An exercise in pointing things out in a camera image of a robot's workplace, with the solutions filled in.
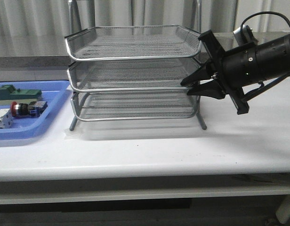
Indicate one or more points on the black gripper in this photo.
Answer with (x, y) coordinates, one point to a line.
(226, 68)

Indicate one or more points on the mesh tray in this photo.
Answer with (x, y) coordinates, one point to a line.
(133, 42)
(141, 105)
(120, 75)

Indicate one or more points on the red emergency stop button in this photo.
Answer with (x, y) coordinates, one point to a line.
(33, 109)

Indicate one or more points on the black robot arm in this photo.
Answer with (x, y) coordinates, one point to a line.
(268, 64)

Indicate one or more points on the white table leg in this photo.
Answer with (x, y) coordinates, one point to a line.
(283, 212)

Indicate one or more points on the blue plastic tray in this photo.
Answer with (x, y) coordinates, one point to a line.
(25, 130)

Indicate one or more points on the grey pleated curtain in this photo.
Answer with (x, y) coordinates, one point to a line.
(51, 17)

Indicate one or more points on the grey stone counter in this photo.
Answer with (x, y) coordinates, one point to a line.
(33, 58)

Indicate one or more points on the green terminal block module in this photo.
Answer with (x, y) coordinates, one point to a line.
(9, 94)

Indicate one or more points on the white contact block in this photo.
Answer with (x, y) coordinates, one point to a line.
(6, 119)

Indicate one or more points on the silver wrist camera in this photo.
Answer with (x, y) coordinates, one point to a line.
(244, 36)

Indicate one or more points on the grey metal rack frame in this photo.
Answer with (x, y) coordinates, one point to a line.
(74, 20)

